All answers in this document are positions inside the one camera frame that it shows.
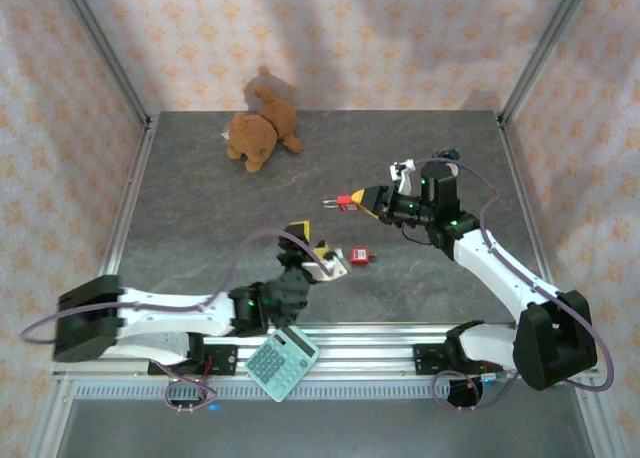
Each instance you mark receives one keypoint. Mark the red safety padlock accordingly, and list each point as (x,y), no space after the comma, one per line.
(359,256)
(346,203)

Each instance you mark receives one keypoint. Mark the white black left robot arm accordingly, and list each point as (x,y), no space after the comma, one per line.
(165,318)

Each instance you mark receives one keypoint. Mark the teal alarm clock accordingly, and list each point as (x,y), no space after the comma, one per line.
(447,154)

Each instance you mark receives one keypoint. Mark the teal desk calculator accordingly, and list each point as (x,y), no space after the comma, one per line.
(280,368)

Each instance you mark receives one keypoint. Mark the brown plush toy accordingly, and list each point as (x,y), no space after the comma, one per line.
(260,128)

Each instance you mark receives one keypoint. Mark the aluminium table side rail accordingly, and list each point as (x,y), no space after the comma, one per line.
(131,178)
(519,178)

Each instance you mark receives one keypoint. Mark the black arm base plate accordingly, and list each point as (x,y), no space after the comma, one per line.
(425,360)
(222,360)

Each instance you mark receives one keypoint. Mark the aluminium mounting rail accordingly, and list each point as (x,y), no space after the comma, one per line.
(360,353)

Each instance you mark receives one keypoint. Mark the aluminium frame post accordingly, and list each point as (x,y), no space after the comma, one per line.
(105,53)
(542,50)

